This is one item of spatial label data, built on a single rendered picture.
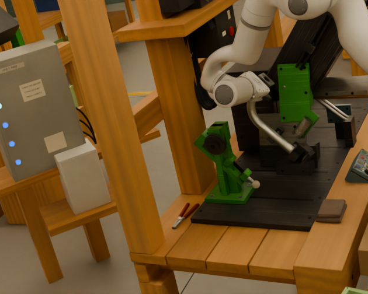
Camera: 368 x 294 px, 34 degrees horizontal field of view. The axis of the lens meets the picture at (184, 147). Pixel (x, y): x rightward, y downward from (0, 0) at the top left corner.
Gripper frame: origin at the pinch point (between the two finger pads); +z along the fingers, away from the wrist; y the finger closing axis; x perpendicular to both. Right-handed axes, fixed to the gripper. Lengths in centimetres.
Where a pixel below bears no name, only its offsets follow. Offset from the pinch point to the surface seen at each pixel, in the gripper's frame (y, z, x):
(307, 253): -50, -36, 14
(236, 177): -17.1, -11.5, 25.9
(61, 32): 346, 447, 290
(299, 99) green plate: -11.4, 11.9, -1.9
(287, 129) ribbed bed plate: -15.3, 14.1, 9.9
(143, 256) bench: -17, -41, 55
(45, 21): 321, 366, 250
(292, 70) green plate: -2.6, 11.9, -7.7
